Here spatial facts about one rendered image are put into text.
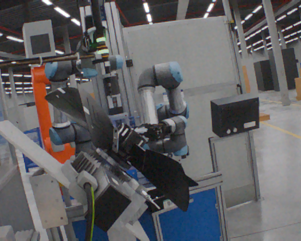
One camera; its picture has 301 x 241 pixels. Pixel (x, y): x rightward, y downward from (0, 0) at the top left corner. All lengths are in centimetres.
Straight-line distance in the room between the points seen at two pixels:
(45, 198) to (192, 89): 238
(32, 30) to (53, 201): 439
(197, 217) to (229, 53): 203
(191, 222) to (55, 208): 93
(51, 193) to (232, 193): 265
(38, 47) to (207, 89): 292
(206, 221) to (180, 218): 16
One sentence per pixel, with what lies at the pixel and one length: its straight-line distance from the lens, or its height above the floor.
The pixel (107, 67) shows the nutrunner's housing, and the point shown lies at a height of 149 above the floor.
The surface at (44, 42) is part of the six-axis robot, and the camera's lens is 543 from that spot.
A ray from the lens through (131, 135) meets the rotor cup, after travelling 126.
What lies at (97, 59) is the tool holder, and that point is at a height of 152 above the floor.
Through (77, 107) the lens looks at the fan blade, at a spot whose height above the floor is 136.
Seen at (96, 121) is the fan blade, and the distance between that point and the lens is 107.
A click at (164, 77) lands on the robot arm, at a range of 182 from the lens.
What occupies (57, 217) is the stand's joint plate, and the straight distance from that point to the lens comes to 127.
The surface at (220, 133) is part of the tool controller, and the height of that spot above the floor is 107.
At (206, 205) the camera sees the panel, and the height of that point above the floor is 68.
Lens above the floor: 137
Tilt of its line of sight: 5 degrees down
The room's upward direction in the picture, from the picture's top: 11 degrees counter-clockwise
